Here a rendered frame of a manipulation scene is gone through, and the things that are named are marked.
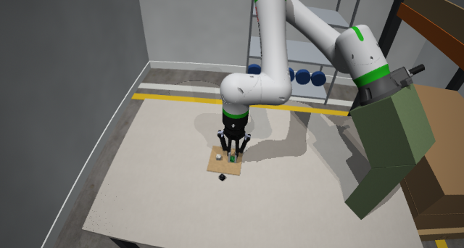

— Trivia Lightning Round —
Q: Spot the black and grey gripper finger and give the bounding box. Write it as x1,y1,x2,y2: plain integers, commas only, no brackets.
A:
234,133,251,163
217,130,232,162

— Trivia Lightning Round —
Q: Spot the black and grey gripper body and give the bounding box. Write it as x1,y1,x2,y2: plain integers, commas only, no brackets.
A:
223,126,246,141

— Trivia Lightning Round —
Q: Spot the tan square mat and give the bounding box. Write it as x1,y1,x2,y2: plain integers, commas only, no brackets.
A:
207,146,243,175

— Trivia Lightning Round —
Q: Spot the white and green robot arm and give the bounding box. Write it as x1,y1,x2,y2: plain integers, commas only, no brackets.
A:
220,0,425,129

